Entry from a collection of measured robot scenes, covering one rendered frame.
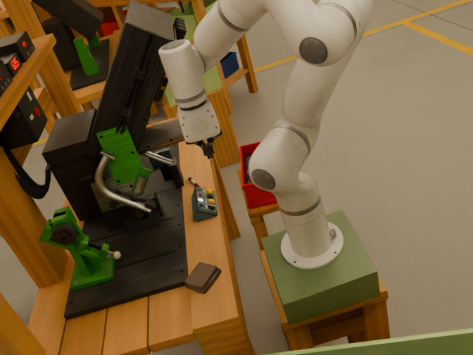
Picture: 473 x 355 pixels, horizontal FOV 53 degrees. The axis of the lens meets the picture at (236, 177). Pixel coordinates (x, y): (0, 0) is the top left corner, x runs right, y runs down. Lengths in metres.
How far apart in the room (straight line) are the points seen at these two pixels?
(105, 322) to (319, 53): 1.09
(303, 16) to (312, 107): 0.24
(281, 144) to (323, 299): 0.47
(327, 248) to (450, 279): 1.29
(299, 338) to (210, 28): 0.92
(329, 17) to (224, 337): 0.95
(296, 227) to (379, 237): 1.56
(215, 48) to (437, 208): 2.18
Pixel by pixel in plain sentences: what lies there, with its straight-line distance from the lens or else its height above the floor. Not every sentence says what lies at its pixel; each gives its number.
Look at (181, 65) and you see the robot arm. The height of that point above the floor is 1.57.
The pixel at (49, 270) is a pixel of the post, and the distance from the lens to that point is 1.81.
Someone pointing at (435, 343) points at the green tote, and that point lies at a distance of 1.25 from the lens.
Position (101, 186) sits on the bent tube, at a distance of 1.80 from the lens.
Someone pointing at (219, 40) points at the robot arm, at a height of 1.64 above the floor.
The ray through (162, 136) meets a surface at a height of 1.13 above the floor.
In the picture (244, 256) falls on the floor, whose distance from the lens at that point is 2.90.
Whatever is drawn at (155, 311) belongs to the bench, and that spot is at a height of 0.88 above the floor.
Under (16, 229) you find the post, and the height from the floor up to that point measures 1.15.
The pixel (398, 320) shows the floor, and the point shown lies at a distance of 2.46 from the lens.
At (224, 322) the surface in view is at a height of 0.89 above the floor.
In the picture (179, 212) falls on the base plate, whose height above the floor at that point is 0.90.
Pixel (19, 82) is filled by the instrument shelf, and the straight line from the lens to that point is 1.71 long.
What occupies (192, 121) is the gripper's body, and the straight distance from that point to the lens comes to 1.27.
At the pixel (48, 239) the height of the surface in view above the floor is 1.11.
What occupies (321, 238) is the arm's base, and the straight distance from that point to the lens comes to 1.38.
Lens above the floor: 1.95
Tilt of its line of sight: 33 degrees down
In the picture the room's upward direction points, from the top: 17 degrees counter-clockwise
